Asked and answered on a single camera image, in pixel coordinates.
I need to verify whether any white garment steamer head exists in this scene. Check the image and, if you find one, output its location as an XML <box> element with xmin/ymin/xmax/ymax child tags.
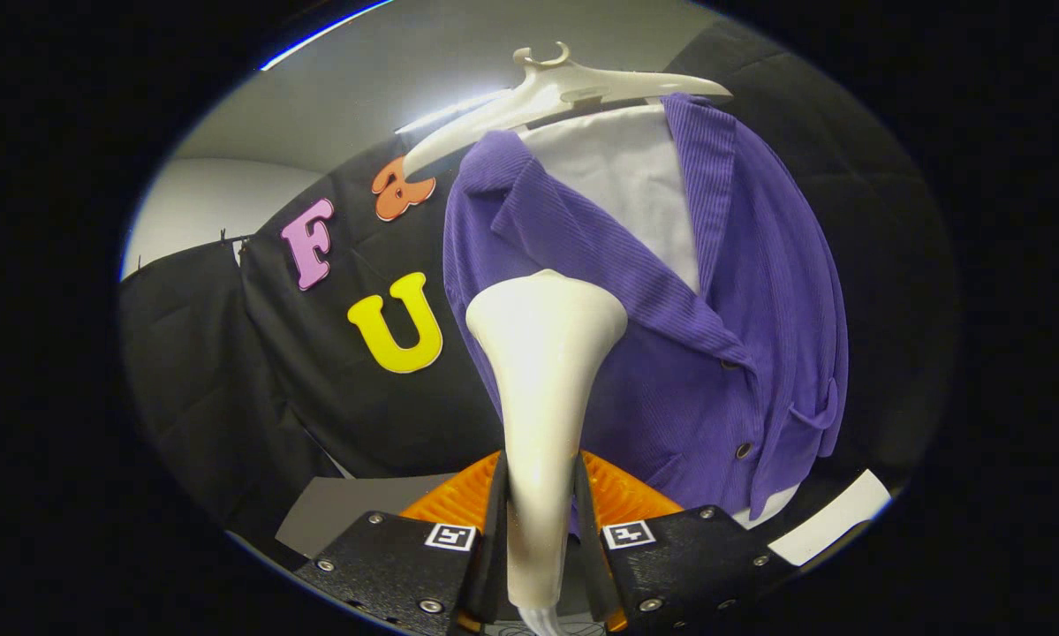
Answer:
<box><xmin>465</xmin><ymin>269</ymin><xmax>629</xmax><ymax>610</ymax></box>

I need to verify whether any white paper sheet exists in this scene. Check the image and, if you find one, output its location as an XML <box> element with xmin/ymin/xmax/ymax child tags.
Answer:
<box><xmin>766</xmin><ymin>470</ymin><xmax>892</xmax><ymax>567</ymax></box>

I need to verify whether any black backdrop cloth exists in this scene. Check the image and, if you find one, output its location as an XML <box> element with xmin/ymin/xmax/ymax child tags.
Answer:
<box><xmin>118</xmin><ymin>234</ymin><xmax>344</xmax><ymax>531</ymax></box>
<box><xmin>238</xmin><ymin>132</ymin><xmax>512</xmax><ymax>482</ymax></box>
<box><xmin>662</xmin><ymin>18</ymin><xmax>963</xmax><ymax>496</ymax></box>

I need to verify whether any white plastic clothes hanger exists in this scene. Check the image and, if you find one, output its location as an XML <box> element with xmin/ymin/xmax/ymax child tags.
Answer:
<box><xmin>401</xmin><ymin>42</ymin><xmax>733</xmax><ymax>182</ymax></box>

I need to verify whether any long strip ceiling light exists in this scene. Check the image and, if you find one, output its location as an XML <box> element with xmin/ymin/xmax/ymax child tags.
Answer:
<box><xmin>395</xmin><ymin>87</ymin><xmax>517</xmax><ymax>135</ymax></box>

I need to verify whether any purple corduroy jacket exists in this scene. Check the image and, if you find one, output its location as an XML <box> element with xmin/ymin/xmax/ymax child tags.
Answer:
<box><xmin>443</xmin><ymin>93</ymin><xmax>850</xmax><ymax>522</ymax></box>

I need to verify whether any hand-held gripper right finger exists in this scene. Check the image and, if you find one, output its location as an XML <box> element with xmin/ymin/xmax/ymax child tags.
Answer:
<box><xmin>571</xmin><ymin>450</ymin><xmax>795</xmax><ymax>632</ymax></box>

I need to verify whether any white shirt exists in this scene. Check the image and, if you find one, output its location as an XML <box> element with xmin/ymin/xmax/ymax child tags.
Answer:
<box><xmin>520</xmin><ymin>104</ymin><xmax>799</xmax><ymax>531</ymax></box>

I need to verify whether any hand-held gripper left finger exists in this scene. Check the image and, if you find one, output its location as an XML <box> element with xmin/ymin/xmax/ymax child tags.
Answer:
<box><xmin>295</xmin><ymin>450</ymin><xmax>511</xmax><ymax>635</ymax></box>

